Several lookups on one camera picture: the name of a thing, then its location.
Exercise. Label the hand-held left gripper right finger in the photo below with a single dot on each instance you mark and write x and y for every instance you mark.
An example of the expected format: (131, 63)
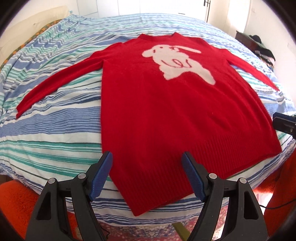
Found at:
(193, 172)

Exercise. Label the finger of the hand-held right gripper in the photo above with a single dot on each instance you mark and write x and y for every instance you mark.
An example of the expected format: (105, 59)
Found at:
(285, 125)

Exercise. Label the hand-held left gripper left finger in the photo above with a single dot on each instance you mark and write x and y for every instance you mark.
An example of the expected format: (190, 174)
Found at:
(101, 171)

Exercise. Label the red sweater with white figure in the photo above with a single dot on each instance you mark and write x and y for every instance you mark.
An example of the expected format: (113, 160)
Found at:
(166, 109)

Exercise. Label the pile of dark clothes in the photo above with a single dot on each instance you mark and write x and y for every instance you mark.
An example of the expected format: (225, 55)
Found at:
(264, 53)

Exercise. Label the blue green striped bed sheet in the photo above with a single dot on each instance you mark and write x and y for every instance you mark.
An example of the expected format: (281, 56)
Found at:
(57, 143)

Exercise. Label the orange fuzzy cloth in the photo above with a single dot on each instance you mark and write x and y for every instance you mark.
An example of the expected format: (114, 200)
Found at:
(283, 180)
(16, 208)

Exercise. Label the floral patterned cloth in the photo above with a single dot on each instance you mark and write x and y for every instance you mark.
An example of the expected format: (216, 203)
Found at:
(148, 229)

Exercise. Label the dark wooden furniture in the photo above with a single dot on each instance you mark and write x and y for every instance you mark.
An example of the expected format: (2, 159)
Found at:
(244, 40)

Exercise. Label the orange green patterned cloth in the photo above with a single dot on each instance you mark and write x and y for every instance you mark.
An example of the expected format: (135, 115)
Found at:
(47, 26)

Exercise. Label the cream pillow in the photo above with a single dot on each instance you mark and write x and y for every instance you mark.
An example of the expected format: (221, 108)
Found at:
(25, 30)

